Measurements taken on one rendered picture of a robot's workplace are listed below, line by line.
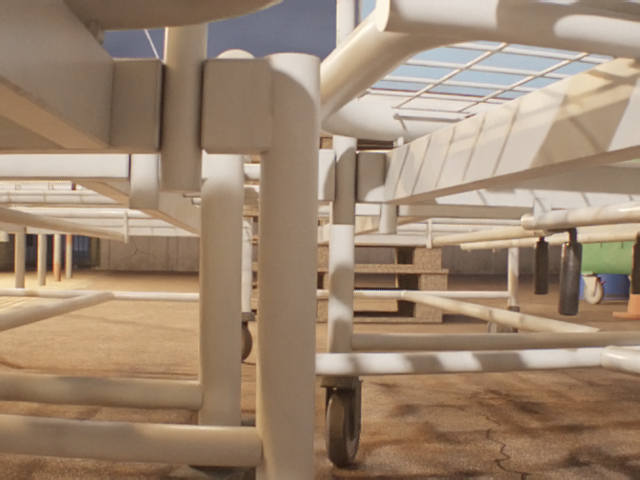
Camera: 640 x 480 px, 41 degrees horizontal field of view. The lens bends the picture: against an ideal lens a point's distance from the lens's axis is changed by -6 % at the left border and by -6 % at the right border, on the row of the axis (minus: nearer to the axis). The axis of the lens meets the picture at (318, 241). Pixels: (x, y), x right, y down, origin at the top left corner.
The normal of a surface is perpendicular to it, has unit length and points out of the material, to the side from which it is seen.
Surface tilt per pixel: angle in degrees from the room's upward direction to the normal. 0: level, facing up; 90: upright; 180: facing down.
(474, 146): 90
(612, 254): 94
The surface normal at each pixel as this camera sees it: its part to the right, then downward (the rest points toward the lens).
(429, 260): 0.05, -0.02
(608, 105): -0.98, -0.02
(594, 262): -0.86, 0.04
